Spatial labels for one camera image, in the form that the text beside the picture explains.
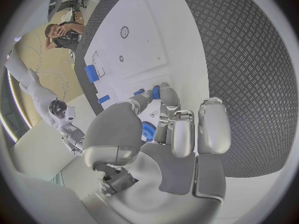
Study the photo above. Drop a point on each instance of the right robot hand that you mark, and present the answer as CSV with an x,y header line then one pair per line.
x,y
73,136

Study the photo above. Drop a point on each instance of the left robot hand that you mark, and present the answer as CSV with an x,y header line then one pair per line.
x,y
149,181

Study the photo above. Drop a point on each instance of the blue cylinder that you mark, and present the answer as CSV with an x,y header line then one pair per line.
x,y
156,93

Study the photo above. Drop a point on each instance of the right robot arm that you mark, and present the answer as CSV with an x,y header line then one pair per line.
x,y
39,93

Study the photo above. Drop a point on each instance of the white task board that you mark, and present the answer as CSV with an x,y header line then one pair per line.
x,y
144,46

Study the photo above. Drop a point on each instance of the blue peg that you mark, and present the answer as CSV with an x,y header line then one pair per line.
x,y
104,99

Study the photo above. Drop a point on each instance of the blue gear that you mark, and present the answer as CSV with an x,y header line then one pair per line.
x,y
148,129

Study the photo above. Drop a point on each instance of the blue block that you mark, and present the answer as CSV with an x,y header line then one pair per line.
x,y
91,74

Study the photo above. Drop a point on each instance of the small blue plug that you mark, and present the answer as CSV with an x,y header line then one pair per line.
x,y
139,92

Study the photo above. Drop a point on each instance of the person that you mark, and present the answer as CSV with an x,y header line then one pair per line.
x,y
67,39

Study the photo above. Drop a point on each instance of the workshop desk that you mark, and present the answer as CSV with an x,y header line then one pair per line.
x,y
76,9

